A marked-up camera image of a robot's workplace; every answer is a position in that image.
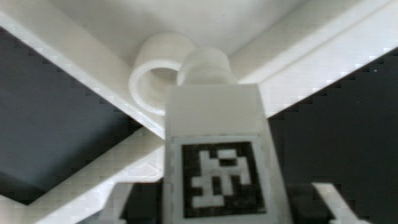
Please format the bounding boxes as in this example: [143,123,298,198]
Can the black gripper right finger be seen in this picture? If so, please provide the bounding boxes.
[312,183,371,224]

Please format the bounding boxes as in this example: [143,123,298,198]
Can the white U-shaped obstacle fence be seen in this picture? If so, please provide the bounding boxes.
[0,0,398,224]

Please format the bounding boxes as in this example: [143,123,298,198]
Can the white table leg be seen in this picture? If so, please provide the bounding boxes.
[161,48,292,224]

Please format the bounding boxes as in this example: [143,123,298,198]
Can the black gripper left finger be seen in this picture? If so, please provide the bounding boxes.
[93,183,132,224]

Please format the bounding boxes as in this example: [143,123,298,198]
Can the white square tabletop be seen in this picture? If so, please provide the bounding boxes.
[0,0,390,133]

